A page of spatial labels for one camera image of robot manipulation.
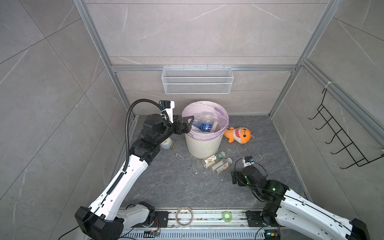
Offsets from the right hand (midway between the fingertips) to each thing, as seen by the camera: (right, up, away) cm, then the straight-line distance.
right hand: (238, 171), depth 81 cm
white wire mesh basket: (-23, +57, +19) cm, 64 cm away
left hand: (-28, +31, -15) cm, 45 cm away
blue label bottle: (-18, +29, +14) cm, 37 cm away
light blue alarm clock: (-43, +14, +17) cm, 48 cm away
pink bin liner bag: (-8, +30, +4) cm, 32 cm away
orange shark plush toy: (+7, +19, +17) cm, 27 cm away
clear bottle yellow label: (-7, +2, +7) cm, 10 cm away
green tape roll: (-7, -21, -6) cm, 23 cm away
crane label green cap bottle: (-13, +5, +9) cm, 16 cm away
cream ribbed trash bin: (-19, +17, -4) cm, 26 cm away
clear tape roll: (-31, -18, -5) cm, 36 cm away
